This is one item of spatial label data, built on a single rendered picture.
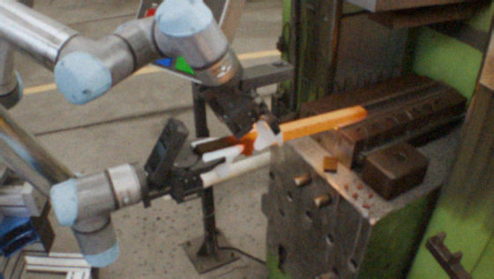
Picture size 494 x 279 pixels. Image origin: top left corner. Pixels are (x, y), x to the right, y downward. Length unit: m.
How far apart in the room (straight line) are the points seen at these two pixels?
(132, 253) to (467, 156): 1.53
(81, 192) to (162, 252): 1.28
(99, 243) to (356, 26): 0.81
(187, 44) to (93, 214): 0.32
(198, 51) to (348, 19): 0.55
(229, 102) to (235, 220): 1.38
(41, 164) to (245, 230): 1.37
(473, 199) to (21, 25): 0.89
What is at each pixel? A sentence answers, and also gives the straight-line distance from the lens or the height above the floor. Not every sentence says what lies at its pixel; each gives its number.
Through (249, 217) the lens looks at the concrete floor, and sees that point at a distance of 2.08.
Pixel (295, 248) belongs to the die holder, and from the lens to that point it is 1.16.
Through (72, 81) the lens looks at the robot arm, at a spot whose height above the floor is 1.24.
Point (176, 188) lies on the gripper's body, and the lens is 0.76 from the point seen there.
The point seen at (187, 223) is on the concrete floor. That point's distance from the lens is 2.07.
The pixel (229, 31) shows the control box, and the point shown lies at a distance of 1.19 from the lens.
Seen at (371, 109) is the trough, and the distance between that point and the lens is 1.03.
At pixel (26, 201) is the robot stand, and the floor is 0.74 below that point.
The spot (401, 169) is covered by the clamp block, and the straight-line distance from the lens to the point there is 0.86.
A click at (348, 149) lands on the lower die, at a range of 0.91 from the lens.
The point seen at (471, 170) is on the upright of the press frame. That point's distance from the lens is 0.88.
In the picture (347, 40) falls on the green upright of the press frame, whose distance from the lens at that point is 1.12.
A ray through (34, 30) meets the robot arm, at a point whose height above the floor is 1.29.
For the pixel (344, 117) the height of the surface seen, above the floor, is 1.01.
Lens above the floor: 1.49
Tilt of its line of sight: 35 degrees down
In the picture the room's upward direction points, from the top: straight up
